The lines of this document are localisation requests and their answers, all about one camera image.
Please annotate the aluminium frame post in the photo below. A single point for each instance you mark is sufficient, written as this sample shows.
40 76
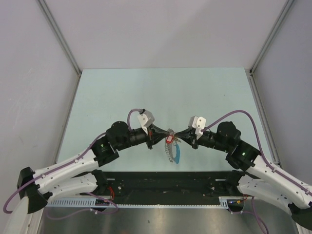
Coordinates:
47 13
287 7

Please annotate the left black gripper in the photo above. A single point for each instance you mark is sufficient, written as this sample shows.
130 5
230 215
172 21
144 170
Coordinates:
155 134

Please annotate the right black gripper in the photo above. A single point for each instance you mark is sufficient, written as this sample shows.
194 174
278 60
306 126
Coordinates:
191 139

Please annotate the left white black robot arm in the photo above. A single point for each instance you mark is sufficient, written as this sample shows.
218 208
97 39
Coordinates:
36 185

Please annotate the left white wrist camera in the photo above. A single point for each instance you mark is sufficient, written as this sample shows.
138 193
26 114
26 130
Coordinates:
145 119

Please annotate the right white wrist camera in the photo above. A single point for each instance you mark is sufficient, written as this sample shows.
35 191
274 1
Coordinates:
198 123

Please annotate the left aluminium frame post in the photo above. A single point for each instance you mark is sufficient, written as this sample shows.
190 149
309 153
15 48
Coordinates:
47 13

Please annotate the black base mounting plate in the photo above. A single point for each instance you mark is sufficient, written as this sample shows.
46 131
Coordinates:
153 188

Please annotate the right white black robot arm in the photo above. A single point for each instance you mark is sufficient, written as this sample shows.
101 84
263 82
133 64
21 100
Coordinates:
261 178

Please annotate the right aluminium frame post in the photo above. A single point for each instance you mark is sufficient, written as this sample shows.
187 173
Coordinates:
287 7

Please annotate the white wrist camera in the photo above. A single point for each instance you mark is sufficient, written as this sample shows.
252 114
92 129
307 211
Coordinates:
198 123
145 119

